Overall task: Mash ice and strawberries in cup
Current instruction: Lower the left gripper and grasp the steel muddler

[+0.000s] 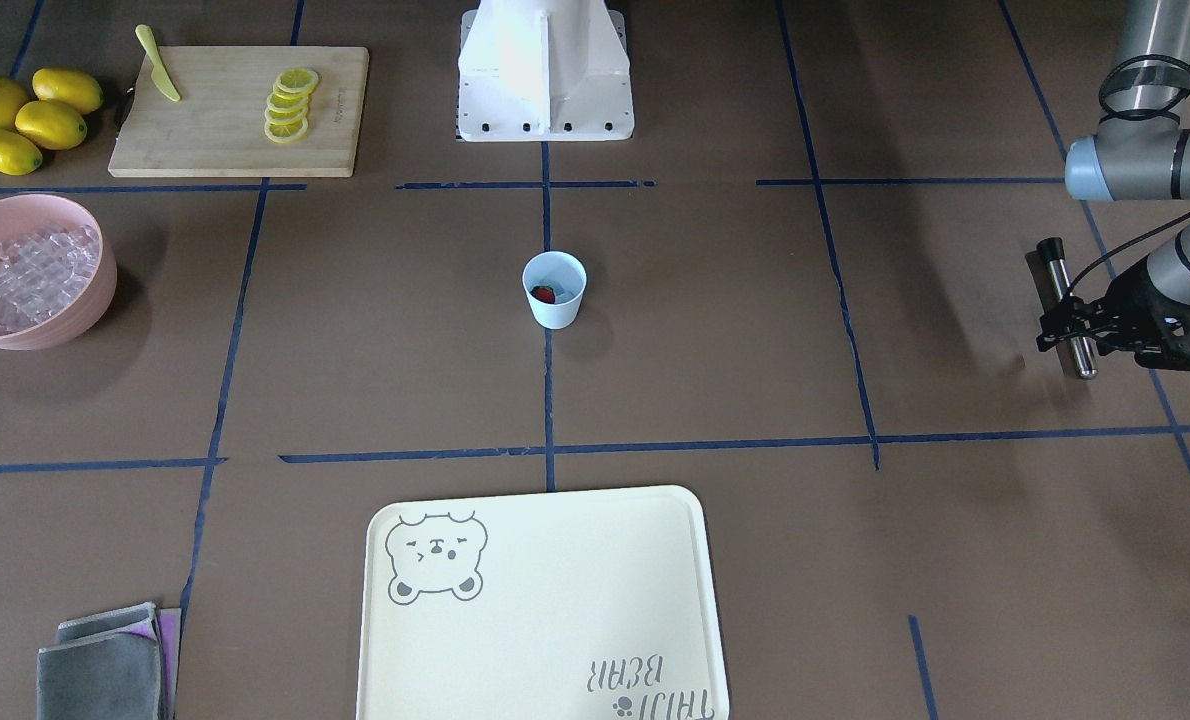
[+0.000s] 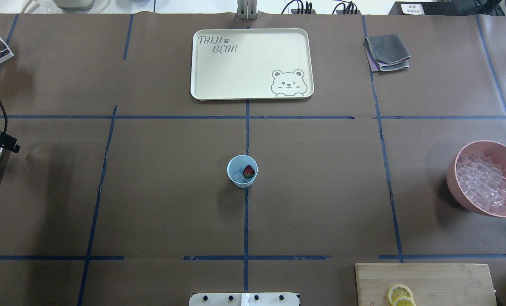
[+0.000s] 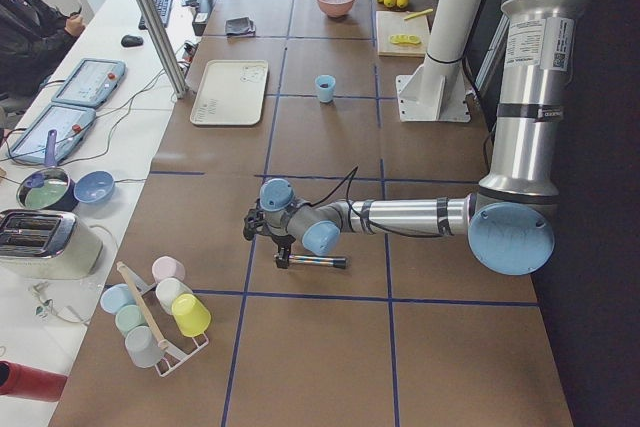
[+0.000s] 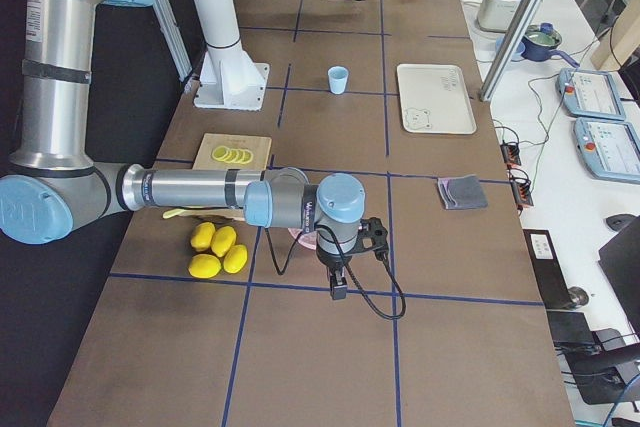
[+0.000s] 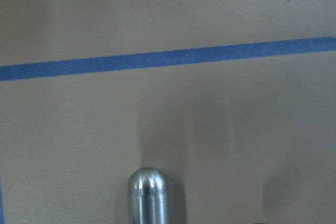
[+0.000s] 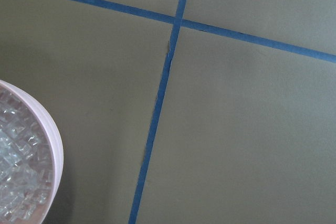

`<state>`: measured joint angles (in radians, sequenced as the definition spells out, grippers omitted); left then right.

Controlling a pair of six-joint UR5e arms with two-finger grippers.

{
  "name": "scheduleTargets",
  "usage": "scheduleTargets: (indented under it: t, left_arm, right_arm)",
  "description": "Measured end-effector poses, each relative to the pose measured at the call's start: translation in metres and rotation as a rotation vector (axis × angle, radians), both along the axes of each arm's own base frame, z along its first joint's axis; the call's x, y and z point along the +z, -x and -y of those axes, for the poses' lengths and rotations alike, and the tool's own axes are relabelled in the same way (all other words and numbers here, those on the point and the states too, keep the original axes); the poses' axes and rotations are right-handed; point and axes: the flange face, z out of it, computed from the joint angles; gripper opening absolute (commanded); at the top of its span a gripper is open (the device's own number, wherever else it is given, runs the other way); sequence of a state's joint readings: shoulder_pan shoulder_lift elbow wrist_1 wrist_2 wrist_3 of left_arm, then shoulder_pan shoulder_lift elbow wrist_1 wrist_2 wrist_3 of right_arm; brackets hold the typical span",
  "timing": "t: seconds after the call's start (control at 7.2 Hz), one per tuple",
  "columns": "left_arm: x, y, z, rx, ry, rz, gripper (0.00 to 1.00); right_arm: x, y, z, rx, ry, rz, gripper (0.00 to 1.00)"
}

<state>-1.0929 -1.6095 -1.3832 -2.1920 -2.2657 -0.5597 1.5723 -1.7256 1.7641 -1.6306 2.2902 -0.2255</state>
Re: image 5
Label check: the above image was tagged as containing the steel muddler black tip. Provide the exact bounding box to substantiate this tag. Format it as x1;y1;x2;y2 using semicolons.
128;167;169;223

